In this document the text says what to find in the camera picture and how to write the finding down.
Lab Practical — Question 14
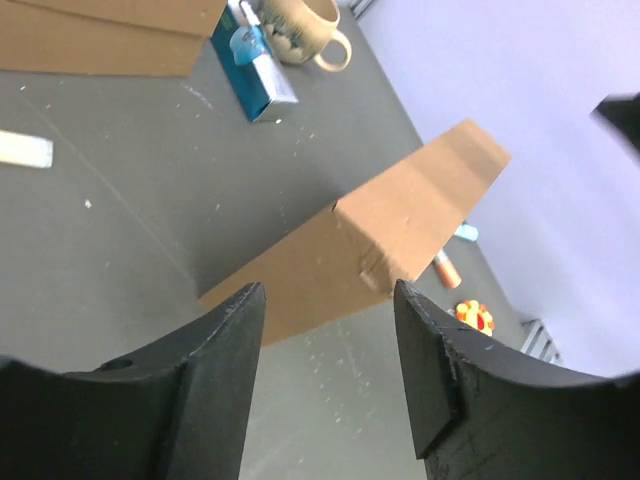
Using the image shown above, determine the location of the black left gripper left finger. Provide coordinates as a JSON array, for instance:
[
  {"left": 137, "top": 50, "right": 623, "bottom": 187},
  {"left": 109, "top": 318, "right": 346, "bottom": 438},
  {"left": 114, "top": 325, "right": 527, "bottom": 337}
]
[{"left": 1, "top": 283, "right": 266, "bottom": 479}]

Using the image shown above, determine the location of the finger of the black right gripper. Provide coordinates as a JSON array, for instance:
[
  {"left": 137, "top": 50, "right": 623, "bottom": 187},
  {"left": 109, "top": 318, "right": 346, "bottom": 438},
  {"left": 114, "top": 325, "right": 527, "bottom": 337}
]
[{"left": 591, "top": 93, "right": 640, "bottom": 161}]

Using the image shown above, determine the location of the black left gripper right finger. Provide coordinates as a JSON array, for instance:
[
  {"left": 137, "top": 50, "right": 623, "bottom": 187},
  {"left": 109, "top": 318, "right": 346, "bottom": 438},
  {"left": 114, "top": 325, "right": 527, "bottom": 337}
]
[{"left": 393, "top": 281, "right": 639, "bottom": 479}]

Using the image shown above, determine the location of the brown cardboard box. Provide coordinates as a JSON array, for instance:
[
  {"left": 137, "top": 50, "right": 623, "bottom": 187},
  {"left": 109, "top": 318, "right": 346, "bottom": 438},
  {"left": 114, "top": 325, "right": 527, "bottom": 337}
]
[{"left": 200, "top": 120, "right": 511, "bottom": 345}]

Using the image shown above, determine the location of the blue toothpaste box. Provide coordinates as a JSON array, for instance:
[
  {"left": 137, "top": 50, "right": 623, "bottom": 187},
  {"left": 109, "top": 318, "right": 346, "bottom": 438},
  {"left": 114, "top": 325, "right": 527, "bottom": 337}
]
[{"left": 211, "top": 1, "right": 298, "bottom": 124}]

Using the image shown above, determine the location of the upper folded cardboard box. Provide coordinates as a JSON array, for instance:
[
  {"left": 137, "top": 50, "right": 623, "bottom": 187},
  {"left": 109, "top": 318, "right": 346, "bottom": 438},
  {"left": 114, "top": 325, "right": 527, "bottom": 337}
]
[{"left": 19, "top": 0, "right": 227, "bottom": 37}]

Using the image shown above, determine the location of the folded cardboard box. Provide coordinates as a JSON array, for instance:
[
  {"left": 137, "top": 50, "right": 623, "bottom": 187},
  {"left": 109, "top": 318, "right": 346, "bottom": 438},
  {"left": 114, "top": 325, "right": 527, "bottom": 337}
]
[
  {"left": 1, "top": 1, "right": 205, "bottom": 77},
  {"left": 19, "top": 0, "right": 227, "bottom": 37}
]

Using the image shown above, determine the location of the lower folded cardboard box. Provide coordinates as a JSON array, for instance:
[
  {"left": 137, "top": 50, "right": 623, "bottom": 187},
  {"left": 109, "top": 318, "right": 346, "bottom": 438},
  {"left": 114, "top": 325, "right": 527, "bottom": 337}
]
[{"left": 1, "top": 1, "right": 205, "bottom": 77}]

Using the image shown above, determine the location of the orange flower toy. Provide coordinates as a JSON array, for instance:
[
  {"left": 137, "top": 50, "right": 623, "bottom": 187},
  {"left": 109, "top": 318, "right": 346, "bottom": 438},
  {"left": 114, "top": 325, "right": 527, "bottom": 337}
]
[{"left": 455, "top": 300, "right": 495, "bottom": 337}]

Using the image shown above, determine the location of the orange grey marker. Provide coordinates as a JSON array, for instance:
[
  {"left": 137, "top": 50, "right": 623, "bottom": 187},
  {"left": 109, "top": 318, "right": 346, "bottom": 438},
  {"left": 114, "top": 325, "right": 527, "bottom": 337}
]
[{"left": 433, "top": 249, "right": 462, "bottom": 289}]

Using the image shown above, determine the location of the light blue marker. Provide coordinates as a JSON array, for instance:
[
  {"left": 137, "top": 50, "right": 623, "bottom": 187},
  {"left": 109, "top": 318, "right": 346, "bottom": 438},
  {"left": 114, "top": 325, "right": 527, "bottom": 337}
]
[{"left": 454, "top": 223, "right": 479, "bottom": 242}]

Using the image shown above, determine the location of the yellow highlighter marker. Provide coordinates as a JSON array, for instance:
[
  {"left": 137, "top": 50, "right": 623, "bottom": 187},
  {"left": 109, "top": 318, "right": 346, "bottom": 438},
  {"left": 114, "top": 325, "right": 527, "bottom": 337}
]
[{"left": 0, "top": 130, "right": 54, "bottom": 169}]

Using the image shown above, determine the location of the beige ceramic mug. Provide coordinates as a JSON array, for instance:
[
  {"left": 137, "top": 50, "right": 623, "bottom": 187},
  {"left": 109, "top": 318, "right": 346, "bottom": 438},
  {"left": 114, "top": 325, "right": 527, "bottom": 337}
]
[{"left": 258, "top": 0, "right": 352, "bottom": 73}]

